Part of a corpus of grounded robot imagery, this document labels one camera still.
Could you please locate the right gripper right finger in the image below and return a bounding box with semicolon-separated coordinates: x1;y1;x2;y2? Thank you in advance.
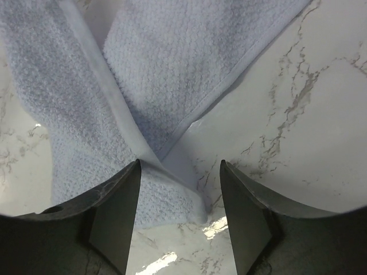
220;161;366;274

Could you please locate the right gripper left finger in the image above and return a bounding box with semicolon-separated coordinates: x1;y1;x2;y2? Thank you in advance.
1;161;142;274

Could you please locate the light blue towel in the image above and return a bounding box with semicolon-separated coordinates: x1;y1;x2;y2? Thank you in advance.
1;1;307;228

